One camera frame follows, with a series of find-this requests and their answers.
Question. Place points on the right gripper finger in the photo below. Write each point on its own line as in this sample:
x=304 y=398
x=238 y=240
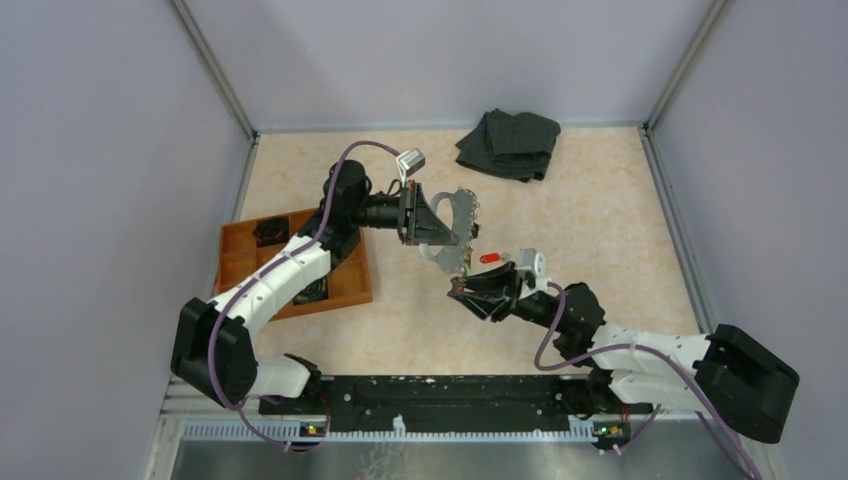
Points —
x=495 y=279
x=484 y=306

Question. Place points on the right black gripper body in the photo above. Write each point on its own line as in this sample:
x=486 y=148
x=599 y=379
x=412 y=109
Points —
x=515 y=307

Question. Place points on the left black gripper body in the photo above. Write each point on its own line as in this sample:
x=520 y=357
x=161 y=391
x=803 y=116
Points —
x=403 y=225

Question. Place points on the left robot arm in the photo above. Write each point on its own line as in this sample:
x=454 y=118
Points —
x=214 y=345

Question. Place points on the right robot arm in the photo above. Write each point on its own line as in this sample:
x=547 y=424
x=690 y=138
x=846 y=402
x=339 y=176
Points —
x=726 y=373

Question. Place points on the folded dark grey cloth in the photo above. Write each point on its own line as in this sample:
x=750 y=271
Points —
x=510 y=146

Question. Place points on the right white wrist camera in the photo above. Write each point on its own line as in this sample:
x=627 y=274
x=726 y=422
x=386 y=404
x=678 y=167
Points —
x=531 y=268

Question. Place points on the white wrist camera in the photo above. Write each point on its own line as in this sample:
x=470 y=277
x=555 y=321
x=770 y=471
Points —
x=531 y=268
x=409 y=162

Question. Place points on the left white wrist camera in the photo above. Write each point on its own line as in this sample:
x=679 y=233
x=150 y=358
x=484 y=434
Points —
x=409 y=162

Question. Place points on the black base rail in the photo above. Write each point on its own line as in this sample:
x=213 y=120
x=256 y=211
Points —
x=454 y=404

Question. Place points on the black coiled cable red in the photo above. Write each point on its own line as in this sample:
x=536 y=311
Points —
x=271 y=231

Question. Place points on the grey cable duct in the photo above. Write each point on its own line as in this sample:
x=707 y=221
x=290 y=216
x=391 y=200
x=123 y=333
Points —
x=295 y=431

